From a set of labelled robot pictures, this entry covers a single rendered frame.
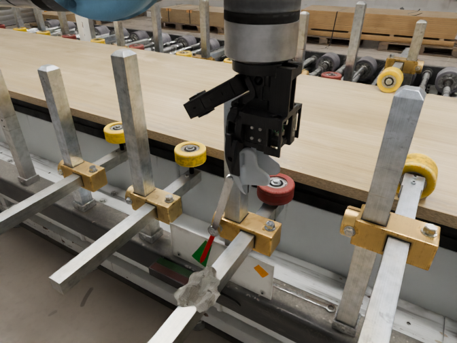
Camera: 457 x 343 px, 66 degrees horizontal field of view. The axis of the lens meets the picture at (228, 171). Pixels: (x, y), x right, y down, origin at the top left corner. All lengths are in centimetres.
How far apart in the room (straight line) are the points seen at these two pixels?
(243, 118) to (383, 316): 29
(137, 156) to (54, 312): 114
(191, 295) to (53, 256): 153
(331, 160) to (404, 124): 39
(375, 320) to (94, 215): 79
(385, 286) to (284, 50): 32
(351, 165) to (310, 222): 17
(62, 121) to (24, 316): 109
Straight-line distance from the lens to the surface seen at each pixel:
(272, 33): 42
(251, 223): 70
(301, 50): 169
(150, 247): 91
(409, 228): 60
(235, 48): 43
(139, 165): 79
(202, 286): 58
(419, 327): 94
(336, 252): 94
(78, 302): 180
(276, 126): 44
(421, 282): 94
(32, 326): 180
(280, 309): 78
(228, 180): 55
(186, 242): 82
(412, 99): 49
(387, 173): 54
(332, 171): 83
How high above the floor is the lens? 132
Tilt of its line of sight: 32 degrees down
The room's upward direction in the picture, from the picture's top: straight up
